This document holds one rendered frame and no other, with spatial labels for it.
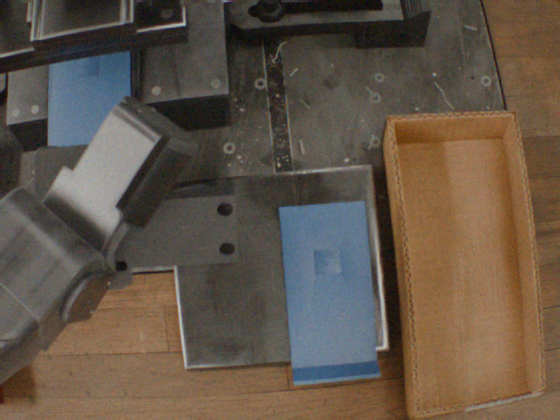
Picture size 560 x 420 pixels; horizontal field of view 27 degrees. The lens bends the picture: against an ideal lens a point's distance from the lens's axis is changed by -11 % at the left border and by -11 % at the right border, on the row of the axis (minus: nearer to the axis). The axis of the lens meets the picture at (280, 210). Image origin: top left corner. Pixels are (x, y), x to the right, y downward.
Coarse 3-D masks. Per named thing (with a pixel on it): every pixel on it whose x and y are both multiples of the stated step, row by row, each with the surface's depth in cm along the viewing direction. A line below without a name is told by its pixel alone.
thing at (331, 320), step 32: (288, 224) 106; (320, 224) 106; (352, 224) 106; (288, 256) 105; (352, 256) 105; (288, 288) 105; (320, 288) 104; (352, 288) 104; (288, 320) 104; (320, 320) 104; (352, 320) 104; (320, 352) 103; (352, 352) 103
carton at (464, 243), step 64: (384, 128) 106; (448, 128) 106; (512, 128) 104; (448, 192) 108; (512, 192) 107; (448, 256) 107; (512, 256) 107; (448, 320) 106; (512, 320) 105; (448, 384) 104; (512, 384) 104
